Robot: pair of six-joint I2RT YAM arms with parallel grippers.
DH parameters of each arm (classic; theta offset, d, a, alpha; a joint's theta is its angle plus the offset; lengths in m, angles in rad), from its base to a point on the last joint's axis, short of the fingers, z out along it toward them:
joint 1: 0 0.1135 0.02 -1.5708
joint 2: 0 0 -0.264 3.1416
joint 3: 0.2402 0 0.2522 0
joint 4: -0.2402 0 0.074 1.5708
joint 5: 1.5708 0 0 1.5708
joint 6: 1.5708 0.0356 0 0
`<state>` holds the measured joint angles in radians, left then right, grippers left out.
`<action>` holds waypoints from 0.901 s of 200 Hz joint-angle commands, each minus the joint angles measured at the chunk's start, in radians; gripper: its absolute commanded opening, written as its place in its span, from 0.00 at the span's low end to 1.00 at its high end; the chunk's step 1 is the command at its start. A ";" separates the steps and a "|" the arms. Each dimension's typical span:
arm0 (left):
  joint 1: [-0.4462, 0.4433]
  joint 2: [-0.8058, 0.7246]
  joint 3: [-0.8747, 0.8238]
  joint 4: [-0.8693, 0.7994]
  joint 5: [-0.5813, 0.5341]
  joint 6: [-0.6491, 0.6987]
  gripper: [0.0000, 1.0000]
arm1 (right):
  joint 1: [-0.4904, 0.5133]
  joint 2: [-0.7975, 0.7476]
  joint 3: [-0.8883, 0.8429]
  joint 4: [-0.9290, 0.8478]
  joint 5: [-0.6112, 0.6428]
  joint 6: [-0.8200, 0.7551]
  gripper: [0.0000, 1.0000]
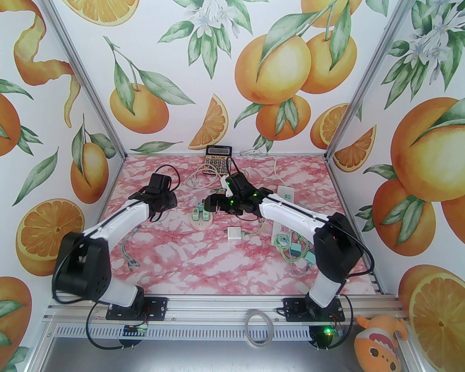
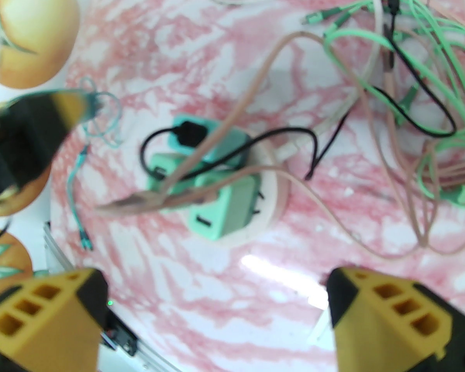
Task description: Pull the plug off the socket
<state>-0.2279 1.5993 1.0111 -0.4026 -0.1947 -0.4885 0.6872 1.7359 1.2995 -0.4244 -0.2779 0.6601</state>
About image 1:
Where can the green plug adapter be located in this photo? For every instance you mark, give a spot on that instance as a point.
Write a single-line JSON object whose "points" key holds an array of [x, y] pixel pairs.
{"points": [[205, 212], [195, 213]]}

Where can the round white socket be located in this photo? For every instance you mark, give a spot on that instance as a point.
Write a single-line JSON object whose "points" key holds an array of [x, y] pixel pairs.
{"points": [[201, 224]]}

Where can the white square charger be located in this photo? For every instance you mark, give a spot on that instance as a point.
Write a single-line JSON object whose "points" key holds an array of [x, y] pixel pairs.
{"points": [[234, 233]]}

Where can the long white power strip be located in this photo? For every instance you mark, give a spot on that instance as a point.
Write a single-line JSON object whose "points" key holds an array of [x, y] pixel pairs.
{"points": [[288, 194]]}

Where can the teal plug adapter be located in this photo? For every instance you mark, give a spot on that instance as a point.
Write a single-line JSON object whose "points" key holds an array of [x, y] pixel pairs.
{"points": [[309, 260], [294, 251]]}

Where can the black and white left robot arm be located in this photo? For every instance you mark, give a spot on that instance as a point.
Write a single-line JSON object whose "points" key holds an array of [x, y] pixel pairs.
{"points": [[85, 262]]}

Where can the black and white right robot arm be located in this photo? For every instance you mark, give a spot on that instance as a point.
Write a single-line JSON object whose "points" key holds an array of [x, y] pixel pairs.
{"points": [[333, 254]]}

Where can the black and orange calculator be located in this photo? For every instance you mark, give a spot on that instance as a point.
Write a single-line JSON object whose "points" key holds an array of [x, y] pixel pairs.
{"points": [[217, 159]]}

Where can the small circuit board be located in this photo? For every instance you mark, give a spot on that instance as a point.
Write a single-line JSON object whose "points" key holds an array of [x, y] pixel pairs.
{"points": [[133, 329], [331, 331]]}

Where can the orange plush toy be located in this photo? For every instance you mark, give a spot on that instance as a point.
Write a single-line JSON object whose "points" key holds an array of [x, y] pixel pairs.
{"points": [[376, 343]]}

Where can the aluminium frame rail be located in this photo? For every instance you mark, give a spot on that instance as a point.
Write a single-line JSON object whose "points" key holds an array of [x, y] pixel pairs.
{"points": [[217, 308]]}

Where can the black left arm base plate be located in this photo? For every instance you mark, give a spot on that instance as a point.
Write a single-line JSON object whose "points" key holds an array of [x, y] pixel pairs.
{"points": [[159, 308]]}

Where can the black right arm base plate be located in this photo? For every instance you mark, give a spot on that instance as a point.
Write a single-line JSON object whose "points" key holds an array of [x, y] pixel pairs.
{"points": [[294, 310]]}

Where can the aluminium frame post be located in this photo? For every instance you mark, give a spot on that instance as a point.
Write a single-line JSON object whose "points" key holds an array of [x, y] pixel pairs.
{"points": [[371, 72], [84, 72]]}

